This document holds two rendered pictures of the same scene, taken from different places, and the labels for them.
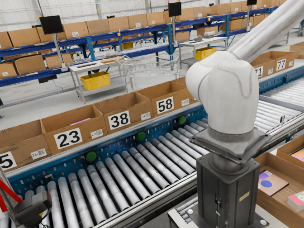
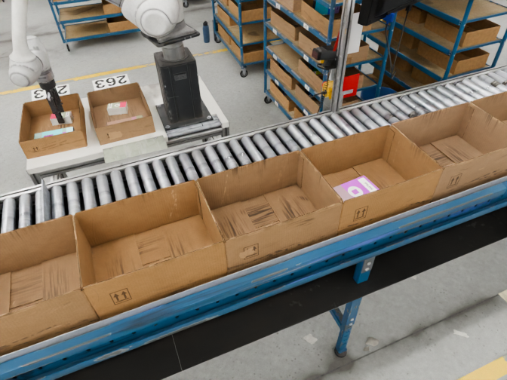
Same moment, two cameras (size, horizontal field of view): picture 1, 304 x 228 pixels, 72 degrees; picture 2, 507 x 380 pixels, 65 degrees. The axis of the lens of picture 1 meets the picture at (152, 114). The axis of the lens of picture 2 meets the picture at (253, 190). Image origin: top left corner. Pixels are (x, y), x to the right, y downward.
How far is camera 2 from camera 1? 2.51 m
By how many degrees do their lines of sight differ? 112
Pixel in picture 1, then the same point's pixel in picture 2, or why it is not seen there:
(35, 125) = (450, 173)
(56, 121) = (415, 188)
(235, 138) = not seen: hidden behind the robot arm
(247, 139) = not seen: hidden behind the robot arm
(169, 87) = (99, 297)
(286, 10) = not seen: outside the picture
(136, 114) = (235, 185)
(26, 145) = (410, 124)
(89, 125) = (325, 151)
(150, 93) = (176, 271)
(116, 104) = (285, 234)
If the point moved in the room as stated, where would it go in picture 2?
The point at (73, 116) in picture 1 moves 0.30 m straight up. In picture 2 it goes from (382, 198) to (404, 121)
